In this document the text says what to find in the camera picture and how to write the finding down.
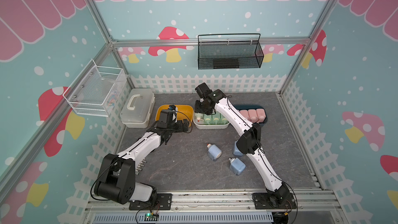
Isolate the white wire wall basket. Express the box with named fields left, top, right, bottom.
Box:
left=63, top=60, right=127, bottom=117

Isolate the green circuit board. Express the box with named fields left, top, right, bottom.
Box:
left=144, top=213, right=159, bottom=222

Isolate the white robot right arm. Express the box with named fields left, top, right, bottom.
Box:
left=195, top=83, right=290, bottom=208

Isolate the yellow plastic storage tub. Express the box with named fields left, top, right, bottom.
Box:
left=155, top=104, right=194, bottom=122

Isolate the dark teal storage tub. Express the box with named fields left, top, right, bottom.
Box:
left=233, top=104, right=268, bottom=127

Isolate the blue sharpener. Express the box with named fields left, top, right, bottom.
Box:
left=233, top=141, right=244, bottom=157
left=207, top=144, right=222, bottom=161
left=229, top=158, right=246, bottom=175

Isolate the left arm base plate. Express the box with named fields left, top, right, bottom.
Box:
left=129, top=194, right=173, bottom=211

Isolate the white lidded plastic case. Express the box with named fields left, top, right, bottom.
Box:
left=120, top=89, right=155, bottom=129

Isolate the white plastic storage tub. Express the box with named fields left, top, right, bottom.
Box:
left=193, top=110, right=230, bottom=130

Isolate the black wire mesh basket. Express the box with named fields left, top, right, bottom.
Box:
left=198, top=33, right=264, bottom=70

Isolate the pink sharpener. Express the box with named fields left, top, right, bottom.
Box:
left=239, top=110, right=250, bottom=121
left=248, top=109, right=259, bottom=123
left=256, top=108, right=266, bottom=123

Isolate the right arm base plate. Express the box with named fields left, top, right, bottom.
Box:
left=252, top=192, right=297, bottom=211

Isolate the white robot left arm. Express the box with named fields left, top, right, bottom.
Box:
left=90, top=106, right=192, bottom=207

